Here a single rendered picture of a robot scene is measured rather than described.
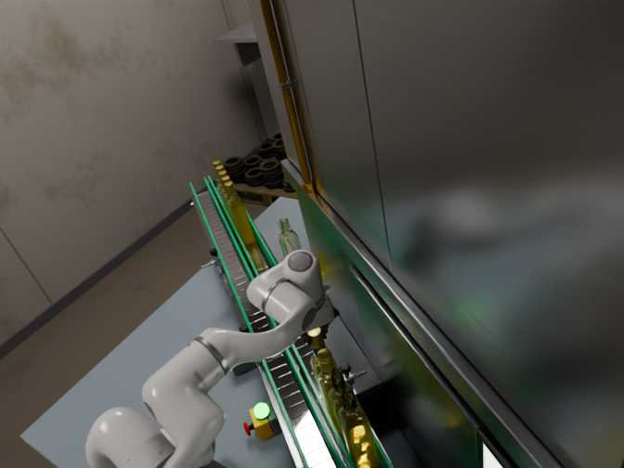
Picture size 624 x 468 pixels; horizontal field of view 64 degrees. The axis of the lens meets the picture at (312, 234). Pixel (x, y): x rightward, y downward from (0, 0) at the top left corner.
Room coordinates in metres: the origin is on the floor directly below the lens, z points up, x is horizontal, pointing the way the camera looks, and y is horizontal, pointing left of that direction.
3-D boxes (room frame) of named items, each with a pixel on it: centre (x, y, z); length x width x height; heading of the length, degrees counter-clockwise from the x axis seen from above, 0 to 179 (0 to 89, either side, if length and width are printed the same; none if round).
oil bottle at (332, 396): (0.74, 0.02, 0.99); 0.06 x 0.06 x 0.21; 13
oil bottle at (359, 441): (0.68, 0.01, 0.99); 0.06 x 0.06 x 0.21; 13
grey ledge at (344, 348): (1.34, 0.06, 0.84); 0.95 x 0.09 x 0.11; 13
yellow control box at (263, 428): (0.93, 0.27, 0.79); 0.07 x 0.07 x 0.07; 13
